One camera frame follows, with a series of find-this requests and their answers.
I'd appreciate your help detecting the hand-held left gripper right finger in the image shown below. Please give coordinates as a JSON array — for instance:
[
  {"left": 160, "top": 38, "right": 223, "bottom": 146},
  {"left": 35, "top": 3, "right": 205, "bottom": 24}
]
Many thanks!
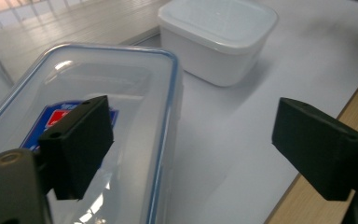
[{"left": 271, "top": 97, "right": 358, "bottom": 202}]

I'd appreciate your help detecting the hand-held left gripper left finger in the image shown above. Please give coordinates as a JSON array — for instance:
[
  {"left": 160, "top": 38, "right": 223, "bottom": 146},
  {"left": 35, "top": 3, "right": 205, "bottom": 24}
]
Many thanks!
[{"left": 37, "top": 95, "right": 115, "bottom": 201}]

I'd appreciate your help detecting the clear container with blue-rimmed lid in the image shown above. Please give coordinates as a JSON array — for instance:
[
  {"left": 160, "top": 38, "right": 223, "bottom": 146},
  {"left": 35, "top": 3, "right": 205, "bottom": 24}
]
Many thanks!
[{"left": 0, "top": 42, "right": 185, "bottom": 224}]

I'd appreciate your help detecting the white square container with lid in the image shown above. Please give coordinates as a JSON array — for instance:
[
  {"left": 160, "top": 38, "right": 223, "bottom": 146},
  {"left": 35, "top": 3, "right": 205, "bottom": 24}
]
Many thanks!
[{"left": 157, "top": 0, "right": 279, "bottom": 88}]

